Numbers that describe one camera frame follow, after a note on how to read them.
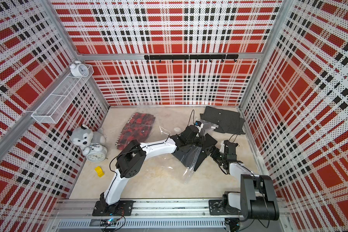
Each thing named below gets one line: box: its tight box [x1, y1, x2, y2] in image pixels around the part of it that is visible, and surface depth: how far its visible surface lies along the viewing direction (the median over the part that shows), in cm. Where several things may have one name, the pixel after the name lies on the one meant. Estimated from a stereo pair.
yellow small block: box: [94, 165, 105, 178], surface depth 88 cm
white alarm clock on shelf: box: [69, 60, 89, 78], surface depth 83 cm
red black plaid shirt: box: [115, 112, 156, 151], surface depth 106 cm
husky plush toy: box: [66, 124, 106, 147], surface depth 84 cm
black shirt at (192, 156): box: [171, 132, 218, 172], surface depth 88 cm
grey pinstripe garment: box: [199, 105, 247, 135], surface depth 113 cm
